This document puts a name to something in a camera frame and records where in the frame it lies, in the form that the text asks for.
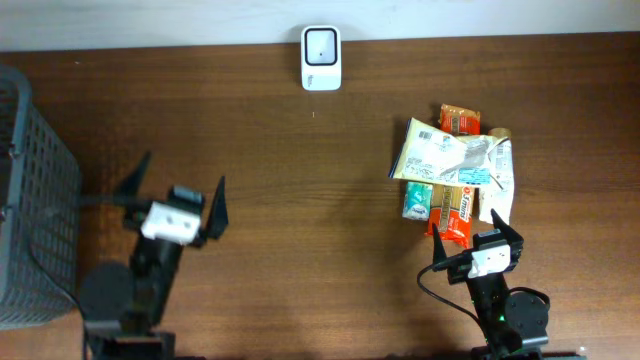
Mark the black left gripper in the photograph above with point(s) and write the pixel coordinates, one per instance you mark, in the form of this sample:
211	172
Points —
218	212

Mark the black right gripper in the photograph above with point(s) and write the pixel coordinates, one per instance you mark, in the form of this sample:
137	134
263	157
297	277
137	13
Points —
510	238

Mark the orange spaghetti packet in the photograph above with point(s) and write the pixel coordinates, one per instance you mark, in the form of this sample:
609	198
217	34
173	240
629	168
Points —
451	207

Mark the white tube with gold cap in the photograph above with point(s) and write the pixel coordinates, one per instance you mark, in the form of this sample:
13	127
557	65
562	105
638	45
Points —
499	195

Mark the yellow blue snack bag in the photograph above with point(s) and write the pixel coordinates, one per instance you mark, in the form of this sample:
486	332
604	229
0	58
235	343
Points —
429	155

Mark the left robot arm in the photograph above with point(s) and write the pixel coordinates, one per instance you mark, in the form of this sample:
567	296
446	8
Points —
122	304

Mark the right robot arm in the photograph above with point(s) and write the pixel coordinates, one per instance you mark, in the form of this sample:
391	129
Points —
513	321

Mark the grey plastic mesh basket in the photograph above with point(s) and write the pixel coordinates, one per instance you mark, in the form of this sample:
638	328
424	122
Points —
40	189

